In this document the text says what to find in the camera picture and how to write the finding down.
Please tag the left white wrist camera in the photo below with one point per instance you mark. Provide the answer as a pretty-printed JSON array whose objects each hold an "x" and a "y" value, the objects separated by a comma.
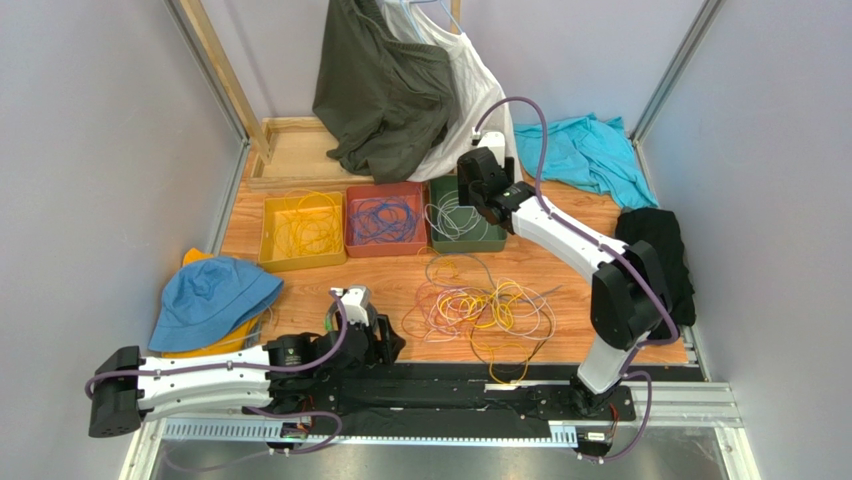
[{"x": 356, "y": 304}]

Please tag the dark green hanging garment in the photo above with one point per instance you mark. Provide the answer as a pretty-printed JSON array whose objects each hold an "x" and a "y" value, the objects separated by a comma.
[{"x": 387, "y": 102}]

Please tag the yellow plastic bin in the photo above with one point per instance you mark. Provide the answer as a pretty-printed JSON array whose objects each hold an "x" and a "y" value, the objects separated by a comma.
[{"x": 302, "y": 230}]

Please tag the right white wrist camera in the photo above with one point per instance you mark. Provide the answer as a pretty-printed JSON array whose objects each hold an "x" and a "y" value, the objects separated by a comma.
[{"x": 494, "y": 141}]

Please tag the wooden tray frame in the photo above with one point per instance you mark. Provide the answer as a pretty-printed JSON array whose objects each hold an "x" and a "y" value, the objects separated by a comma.
[{"x": 297, "y": 159}]

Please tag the yellow cloth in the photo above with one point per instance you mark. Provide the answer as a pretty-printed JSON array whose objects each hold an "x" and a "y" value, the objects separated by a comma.
[{"x": 220, "y": 346}]

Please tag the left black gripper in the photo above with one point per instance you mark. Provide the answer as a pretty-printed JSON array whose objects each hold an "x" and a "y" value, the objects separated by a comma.
[{"x": 386, "y": 350}]

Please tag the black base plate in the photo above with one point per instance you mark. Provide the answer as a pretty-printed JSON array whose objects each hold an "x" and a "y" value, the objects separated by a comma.
[{"x": 454, "y": 400}]

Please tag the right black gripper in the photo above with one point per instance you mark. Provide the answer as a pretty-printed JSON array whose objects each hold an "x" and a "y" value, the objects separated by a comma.
[{"x": 477, "y": 176}]

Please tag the green plastic bin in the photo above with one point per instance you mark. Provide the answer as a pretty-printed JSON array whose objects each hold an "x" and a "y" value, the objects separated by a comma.
[{"x": 457, "y": 229}]

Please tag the turquoise cloth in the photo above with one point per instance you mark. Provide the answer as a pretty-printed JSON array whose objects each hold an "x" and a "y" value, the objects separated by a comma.
[{"x": 589, "y": 154}]

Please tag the red plastic bin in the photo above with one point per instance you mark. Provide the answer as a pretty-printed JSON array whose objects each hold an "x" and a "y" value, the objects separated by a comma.
[{"x": 385, "y": 220}]

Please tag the slotted metal rail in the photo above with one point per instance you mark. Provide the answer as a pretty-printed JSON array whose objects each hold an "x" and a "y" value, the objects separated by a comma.
[{"x": 660, "y": 404}]

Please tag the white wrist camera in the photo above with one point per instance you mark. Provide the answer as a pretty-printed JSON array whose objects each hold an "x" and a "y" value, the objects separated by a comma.
[
  {"x": 356, "y": 304},
  {"x": 494, "y": 141}
]

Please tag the white hanging shirt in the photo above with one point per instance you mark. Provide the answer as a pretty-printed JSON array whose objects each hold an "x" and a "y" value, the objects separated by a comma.
[{"x": 475, "y": 86}]

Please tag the blue bucket hat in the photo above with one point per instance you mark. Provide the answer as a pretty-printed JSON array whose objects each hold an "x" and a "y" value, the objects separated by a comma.
[{"x": 210, "y": 299}]

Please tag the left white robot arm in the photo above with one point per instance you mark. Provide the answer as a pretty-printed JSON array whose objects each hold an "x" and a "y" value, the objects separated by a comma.
[{"x": 129, "y": 389}]

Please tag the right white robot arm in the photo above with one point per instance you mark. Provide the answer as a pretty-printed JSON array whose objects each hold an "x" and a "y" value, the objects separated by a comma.
[{"x": 630, "y": 300}]

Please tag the black cloth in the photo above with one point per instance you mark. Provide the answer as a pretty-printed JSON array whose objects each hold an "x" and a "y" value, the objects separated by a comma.
[{"x": 661, "y": 229}]

